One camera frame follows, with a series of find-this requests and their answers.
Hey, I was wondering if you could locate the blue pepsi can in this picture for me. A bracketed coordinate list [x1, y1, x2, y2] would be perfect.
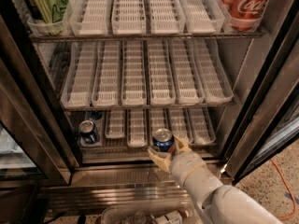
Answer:
[152, 128, 175, 153]
[78, 120, 100, 146]

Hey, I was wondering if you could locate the green soda can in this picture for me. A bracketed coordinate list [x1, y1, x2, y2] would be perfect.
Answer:
[24, 0, 69, 35]

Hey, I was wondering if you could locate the stainless steel fridge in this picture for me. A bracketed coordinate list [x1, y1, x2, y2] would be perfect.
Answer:
[0, 0, 294, 215]

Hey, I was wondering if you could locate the clear plastic bin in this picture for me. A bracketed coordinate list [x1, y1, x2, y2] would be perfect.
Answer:
[96, 199, 202, 224]

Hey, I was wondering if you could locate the neighbouring fridge glass door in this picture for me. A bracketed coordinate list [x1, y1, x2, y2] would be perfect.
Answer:
[0, 61, 71, 189]

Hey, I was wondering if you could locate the top wire shelf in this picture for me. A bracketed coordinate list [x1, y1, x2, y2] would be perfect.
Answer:
[29, 32, 265, 43]

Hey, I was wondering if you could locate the middle wire shelf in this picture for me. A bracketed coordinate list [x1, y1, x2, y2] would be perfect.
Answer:
[61, 99, 236, 112]

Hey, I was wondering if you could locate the plastic bottle in bin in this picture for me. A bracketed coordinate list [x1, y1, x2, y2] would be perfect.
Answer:
[118, 208, 190, 224]

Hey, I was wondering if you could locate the bottom wire shelf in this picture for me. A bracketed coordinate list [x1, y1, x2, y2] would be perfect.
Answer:
[79, 142, 218, 159]

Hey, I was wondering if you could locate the wire shelf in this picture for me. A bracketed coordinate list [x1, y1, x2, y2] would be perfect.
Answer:
[79, 142, 218, 159]
[29, 32, 265, 43]
[61, 99, 236, 112]

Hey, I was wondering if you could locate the fridge glass door right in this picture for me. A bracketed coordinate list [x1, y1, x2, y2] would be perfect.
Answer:
[225, 0, 299, 183]

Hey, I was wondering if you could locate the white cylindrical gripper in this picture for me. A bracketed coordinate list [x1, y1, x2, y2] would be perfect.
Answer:
[148, 137, 222, 203]

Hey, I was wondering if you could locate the front red coca-cola can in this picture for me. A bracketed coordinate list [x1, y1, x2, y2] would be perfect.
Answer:
[230, 0, 267, 31]

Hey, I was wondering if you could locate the orange cable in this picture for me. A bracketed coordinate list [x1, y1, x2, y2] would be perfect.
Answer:
[270, 158, 297, 221]

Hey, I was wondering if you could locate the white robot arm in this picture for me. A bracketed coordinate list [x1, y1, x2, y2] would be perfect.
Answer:
[148, 137, 283, 224]

